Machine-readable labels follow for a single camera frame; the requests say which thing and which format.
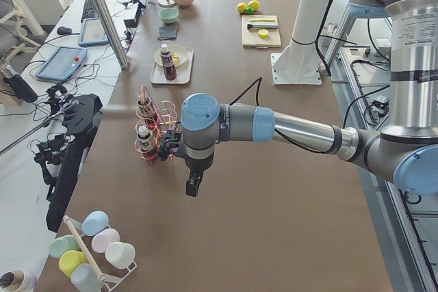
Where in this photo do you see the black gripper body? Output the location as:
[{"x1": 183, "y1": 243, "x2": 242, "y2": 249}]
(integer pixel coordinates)
[{"x1": 185, "y1": 155, "x2": 214, "y2": 183}]

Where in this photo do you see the tea bottle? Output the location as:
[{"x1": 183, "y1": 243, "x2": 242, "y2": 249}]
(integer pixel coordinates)
[
  {"x1": 138, "y1": 97, "x2": 155, "y2": 118},
  {"x1": 160, "y1": 44, "x2": 177, "y2": 81},
  {"x1": 137, "y1": 126, "x2": 155, "y2": 152}
]

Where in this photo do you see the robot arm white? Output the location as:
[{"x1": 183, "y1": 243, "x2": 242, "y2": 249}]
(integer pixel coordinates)
[{"x1": 274, "y1": 0, "x2": 333, "y2": 72}]

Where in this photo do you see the tea bottle front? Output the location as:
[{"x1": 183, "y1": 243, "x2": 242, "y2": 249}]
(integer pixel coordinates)
[{"x1": 137, "y1": 126, "x2": 155, "y2": 152}]

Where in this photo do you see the white rectangular tray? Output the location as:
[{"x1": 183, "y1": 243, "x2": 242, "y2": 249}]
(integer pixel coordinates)
[{"x1": 150, "y1": 47, "x2": 194, "y2": 85}]

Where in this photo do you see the white cup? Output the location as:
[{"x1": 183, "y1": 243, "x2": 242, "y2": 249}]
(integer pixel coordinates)
[{"x1": 105, "y1": 241, "x2": 136, "y2": 269}]

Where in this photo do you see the blue cup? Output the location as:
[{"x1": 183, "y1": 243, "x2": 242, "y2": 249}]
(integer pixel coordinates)
[{"x1": 82, "y1": 211, "x2": 109, "y2": 236}]

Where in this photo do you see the pink cup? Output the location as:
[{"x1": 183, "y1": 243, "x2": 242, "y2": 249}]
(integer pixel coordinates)
[{"x1": 91, "y1": 228, "x2": 120, "y2": 253}]

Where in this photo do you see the white round plate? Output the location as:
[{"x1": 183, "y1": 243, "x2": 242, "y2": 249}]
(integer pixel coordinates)
[{"x1": 154, "y1": 44, "x2": 188, "y2": 68}]

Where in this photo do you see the black teleoperation device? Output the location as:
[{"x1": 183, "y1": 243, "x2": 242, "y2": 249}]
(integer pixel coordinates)
[{"x1": 34, "y1": 83, "x2": 103, "y2": 233}]

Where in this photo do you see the grey folded cloth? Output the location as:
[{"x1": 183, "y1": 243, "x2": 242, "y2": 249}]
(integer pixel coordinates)
[{"x1": 157, "y1": 26, "x2": 178, "y2": 40}]

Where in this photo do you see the grey cup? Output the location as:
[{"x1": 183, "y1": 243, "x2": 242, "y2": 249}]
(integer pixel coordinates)
[{"x1": 70, "y1": 263, "x2": 104, "y2": 292}]

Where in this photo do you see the yellow cup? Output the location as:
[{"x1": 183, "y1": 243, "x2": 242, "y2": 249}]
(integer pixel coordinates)
[{"x1": 58, "y1": 250, "x2": 88, "y2": 277}]

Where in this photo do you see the green cup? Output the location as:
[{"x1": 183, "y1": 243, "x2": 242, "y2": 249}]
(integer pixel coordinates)
[{"x1": 49, "y1": 235, "x2": 80, "y2": 258}]

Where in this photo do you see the half lemon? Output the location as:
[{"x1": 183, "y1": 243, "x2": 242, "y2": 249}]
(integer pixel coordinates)
[{"x1": 258, "y1": 29, "x2": 269, "y2": 38}]

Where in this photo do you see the wooden cutting board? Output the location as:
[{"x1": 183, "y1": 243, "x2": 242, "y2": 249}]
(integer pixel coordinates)
[{"x1": 241, "y1": 15, "x2": 281, "y2": 48}]

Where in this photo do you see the steel muddler black tip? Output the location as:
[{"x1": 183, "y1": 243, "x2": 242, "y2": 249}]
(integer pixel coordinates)
[{"x1": 246, "y1": 22, "x2": 279, "y2": 30}]

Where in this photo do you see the mint green bowl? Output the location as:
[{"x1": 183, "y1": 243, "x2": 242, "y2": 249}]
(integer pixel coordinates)
[{"x1": 159, "y1": 8, "x2": 179, "y2": 24}]

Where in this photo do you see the yellow plastic knife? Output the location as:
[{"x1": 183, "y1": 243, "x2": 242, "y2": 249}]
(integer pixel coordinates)
[{"x1": 250, "y1": 17, "x2": 276, "y2": 22}]

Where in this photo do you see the green lime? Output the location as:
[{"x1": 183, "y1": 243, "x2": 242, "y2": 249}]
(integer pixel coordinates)
[{"x1": 244, "y1": 7, "x2": 255, "y2": 15}]

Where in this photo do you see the lower yellow lemon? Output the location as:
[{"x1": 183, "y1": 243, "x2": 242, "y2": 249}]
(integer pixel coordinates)
[{"x1": 237, "y1": 3, "x2": 247, "y2": 14}]

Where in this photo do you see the yellow lemon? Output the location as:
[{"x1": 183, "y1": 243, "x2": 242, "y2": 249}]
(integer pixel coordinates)
[
  {"x1": 248, "y1": 0, "x2": 260, "y2": 11},
  {"x1": 237, "y1": 3, "x2": 247, "y2": 14}
]

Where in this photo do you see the near blue tablet pendant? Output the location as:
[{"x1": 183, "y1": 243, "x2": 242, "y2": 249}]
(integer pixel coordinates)
[{"x1": 35, "y1": 47, "x2": 88, "y2": 81}]

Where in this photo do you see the blue tablet pendant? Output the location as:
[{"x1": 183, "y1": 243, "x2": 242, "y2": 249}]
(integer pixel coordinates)
[
  {"x1": 78, "y1": 18, "x2": 109, "y2": 47},
  {"x1": 35, "y1": 47, "x2": 88, "y2": 81}
]

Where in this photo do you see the far blue tablet pendant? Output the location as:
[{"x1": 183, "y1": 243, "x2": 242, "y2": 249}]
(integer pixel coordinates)
[{"x1": 78, "y1": 18, "x2": 109, "y2": 47}]

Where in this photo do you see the upper yellow lemon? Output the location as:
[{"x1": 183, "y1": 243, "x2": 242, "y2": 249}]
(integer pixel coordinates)
[{"x1": 248, "y1": 0, "x2": 260, "y2": 11}]

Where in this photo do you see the black keyboard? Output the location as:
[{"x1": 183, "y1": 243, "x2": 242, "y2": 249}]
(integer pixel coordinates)
[{"x1": 80, "y1": 0, "x2": 100, "y2": 23}]

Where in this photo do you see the black computer mouse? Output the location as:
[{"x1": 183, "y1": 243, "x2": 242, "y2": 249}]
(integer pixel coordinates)
[{"x1": 56, "y1": 26, "x2": 73, "y2": 36}]

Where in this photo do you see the black water bottle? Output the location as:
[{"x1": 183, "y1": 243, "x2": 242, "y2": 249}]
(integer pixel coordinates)
[{"x1": 1, "y1": 64, "x2": 38, "y2": 103}]

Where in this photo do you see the copper wire bottle rack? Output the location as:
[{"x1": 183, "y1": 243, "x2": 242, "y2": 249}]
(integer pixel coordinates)
[{"x1": 134, "y1": 84, "x2": 178, "y2": 165}]

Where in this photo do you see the braided ring bread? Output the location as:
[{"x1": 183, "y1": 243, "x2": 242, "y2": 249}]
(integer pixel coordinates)
[{"x1": 172, "y1": 53, "x2": 180, "y2": 65}]

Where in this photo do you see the white wire cup rack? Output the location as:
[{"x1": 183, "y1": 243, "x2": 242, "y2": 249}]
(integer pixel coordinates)
[{"x1": 62, "y1": 215, "x2": 138, "y2": 291}]

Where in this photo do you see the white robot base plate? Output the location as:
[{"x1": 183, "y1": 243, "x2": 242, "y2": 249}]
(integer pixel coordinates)
[{"x1": 270, "y1": 53, "x2": 322, "y2": 85}]

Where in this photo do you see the aluminium frame post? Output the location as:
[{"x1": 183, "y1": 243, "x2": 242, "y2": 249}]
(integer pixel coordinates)
[{"x1": 93, "y1": 0, "x2": 129, "y2": 70}]

